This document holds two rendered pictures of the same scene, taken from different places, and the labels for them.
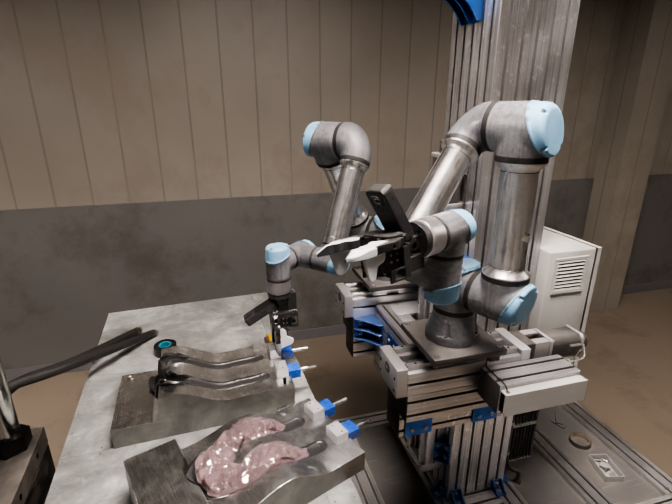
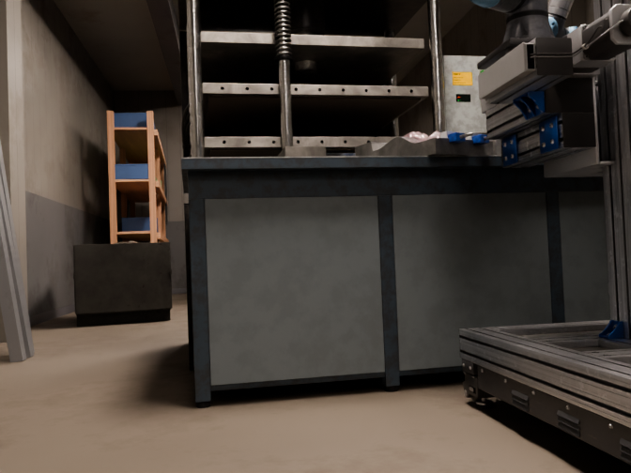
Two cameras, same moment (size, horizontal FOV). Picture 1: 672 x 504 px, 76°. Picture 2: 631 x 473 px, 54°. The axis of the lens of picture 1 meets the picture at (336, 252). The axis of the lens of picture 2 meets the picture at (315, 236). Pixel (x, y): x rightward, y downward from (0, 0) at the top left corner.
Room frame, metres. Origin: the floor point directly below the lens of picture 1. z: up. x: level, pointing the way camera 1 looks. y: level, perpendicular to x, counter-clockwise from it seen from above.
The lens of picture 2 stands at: (0.71, -2.19, 0.47)
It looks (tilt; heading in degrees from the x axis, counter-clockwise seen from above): 2 degrees up; 97
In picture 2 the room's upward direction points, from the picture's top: 2 degrees counter-clockwise
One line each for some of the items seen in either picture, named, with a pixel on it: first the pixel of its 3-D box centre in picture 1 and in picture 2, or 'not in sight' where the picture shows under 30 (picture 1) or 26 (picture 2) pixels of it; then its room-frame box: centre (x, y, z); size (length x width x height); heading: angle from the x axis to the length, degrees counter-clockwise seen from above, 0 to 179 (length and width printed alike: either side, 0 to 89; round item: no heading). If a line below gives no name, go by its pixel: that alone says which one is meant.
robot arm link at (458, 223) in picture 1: (447, 231); not in sight; (0.85, -0.23, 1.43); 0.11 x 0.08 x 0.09; 131
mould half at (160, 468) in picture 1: (250, 465); (419, 151); (0.82, 0.21, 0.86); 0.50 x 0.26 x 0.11; 126
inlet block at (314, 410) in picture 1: (328, 407); (482, 139); (1.03, 0.02, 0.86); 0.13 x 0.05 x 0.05; 126
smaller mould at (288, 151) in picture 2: not in sight; (300, 160); (0.38, 0.12, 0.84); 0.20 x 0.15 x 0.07; 109
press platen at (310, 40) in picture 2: not in sight; (303, 63); (0.27, 1.10, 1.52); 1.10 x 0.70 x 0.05; 19
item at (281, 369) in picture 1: (296, 369); not in sight; (1.16, 0.12, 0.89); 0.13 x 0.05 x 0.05; 109
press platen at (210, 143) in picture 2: not in sight; (307, 155); (0.27, 1.09, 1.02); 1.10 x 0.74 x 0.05; 19
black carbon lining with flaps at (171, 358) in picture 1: (209, 369); not in sight; (1.13, 0.38, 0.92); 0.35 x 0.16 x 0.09; 109
